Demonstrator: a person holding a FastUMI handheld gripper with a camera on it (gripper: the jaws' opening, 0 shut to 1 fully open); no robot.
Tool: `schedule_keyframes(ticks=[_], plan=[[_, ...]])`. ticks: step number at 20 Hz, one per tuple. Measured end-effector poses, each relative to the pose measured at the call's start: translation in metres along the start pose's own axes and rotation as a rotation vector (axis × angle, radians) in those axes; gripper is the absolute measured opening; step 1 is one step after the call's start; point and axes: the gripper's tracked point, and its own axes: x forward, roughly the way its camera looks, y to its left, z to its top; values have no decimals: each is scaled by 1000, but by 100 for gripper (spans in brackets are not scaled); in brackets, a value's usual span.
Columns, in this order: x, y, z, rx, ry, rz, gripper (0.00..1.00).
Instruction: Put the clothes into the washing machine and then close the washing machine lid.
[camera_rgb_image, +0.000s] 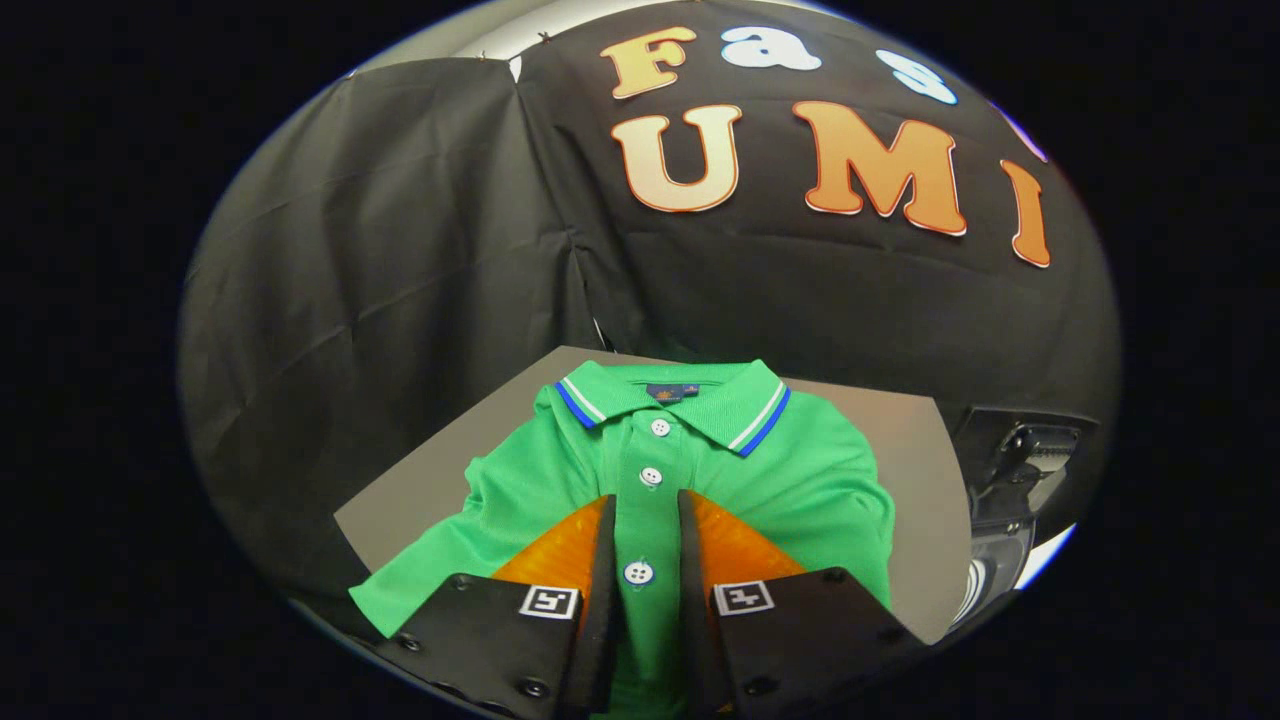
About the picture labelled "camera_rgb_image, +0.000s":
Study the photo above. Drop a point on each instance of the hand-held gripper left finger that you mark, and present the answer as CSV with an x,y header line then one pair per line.
x,y
604,600

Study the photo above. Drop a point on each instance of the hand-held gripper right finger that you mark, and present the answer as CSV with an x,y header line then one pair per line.
x,y
692,600

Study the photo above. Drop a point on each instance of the green polo shirt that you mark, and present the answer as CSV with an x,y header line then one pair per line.
x,y
800,470

